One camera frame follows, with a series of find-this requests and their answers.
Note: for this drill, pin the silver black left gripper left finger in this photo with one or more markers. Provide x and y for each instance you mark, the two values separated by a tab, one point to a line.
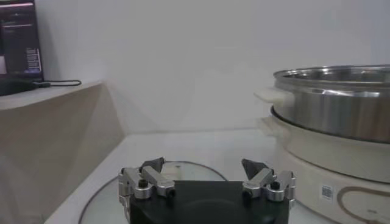
152	179

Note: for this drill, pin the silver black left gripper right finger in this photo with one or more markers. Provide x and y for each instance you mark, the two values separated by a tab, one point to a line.
262	179

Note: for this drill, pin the round glass pot lid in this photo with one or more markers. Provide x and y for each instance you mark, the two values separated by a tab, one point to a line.
103	201

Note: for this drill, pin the perforated steel steamer basket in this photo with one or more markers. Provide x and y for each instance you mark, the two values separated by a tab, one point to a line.
335	109

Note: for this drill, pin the cream electric pot base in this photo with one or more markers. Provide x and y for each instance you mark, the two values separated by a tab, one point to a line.
320	158

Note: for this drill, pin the white side desk with mouse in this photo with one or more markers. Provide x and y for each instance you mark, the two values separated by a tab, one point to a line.
45	137

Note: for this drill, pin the black laptop with dark screen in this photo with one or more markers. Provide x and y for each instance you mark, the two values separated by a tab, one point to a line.
18	36

